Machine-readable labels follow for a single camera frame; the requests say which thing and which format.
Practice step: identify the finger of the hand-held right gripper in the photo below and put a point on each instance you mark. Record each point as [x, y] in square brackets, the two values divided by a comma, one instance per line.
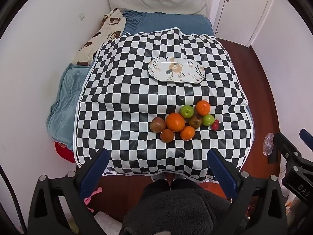
[285, 144]
[306, 138]

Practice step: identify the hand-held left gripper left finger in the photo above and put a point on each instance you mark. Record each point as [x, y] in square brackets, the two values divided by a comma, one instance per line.
[94, 173]

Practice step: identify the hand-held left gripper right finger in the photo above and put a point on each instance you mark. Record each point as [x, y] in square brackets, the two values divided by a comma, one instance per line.
[222, 173]

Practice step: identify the dark red apple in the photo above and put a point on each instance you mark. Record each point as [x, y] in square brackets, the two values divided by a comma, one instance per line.
[195, 121]

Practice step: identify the dark brownish orange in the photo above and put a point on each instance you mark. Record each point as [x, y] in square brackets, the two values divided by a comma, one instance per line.
[167, 136]

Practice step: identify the small orange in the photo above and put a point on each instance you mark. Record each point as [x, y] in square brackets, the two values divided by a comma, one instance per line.
[187, 133]
[203, 107]

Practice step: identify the large orange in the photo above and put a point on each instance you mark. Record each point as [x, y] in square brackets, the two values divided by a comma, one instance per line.
[175, 122]

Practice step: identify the green apple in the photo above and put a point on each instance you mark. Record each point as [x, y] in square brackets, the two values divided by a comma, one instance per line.
[186, 111]
[208, 120]

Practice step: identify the red yellow apple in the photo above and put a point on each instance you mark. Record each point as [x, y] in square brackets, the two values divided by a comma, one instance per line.
[157, 124]

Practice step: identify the oval floral plate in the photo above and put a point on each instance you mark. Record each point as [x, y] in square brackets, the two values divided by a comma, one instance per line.
[162, 72]

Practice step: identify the crumpled clear plastic bag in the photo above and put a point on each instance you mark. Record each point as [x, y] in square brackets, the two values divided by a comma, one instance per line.
[268, 144]

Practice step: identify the pink plastic item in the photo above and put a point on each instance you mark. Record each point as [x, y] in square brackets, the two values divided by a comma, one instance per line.
[91, 198]

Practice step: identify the red cloth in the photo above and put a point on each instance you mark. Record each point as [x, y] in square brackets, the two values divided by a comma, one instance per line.
[62, 150]

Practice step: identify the person's dark fleece clothing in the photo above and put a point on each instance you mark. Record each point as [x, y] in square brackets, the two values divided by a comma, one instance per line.
[176, 210]

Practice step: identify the blue fleece blanket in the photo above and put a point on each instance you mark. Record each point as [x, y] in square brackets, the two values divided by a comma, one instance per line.
[62, 102]

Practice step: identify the black white checkered tablecloth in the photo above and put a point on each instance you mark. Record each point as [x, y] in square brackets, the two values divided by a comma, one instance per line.
[137, 102]

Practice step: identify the bear print pillow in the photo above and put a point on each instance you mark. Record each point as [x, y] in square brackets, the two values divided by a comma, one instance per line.
[102, 36]

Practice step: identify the white door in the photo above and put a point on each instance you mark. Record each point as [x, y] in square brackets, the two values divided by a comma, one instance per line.
[242, 12]

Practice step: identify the blue pillow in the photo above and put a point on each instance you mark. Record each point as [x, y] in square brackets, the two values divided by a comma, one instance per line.
[171, 24]

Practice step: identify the white pillow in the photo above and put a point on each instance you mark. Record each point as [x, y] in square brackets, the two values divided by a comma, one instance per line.
[159, 1]

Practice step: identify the white wall socket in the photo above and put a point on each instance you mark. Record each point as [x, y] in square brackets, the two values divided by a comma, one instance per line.
[82, 16]

